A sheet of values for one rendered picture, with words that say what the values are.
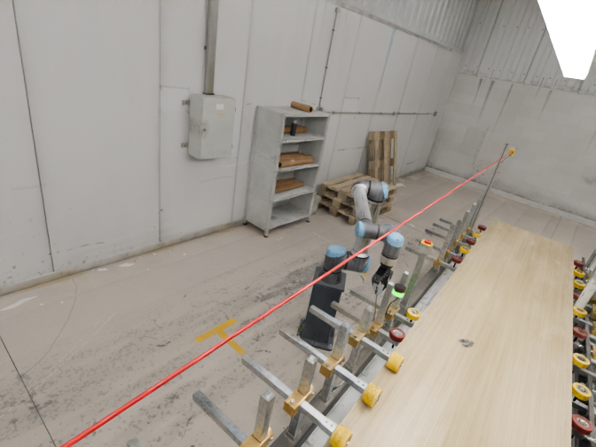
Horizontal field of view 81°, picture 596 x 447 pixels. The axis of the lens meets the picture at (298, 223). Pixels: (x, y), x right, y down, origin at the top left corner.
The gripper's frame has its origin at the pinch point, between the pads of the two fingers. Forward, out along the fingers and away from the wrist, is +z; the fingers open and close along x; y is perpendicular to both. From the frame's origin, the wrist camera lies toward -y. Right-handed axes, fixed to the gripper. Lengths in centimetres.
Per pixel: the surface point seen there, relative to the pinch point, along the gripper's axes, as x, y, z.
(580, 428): -103, 0, 11
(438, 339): -38.2, 6.3, 11.0
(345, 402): -14, -41, 39
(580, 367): -105, 52, 13
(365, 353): -8.6, -12.1, 31.1
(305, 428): -10, -72, 31
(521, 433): -82, -23, 11
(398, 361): -29.5, -34.5, 3.7
